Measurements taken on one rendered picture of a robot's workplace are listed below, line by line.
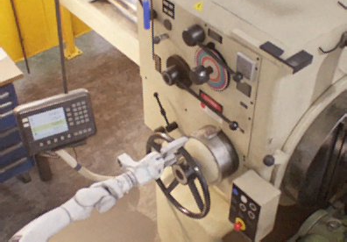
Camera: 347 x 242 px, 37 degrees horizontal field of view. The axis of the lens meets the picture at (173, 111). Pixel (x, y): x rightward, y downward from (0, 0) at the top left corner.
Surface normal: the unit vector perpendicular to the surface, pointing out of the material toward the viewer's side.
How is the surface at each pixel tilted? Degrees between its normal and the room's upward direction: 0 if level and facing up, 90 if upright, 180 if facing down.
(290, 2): 0
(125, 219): 0
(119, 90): 0
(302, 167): 69
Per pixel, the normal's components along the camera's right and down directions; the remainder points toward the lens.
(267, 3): 0.00, -0.73
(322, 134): -0.53, -0.24
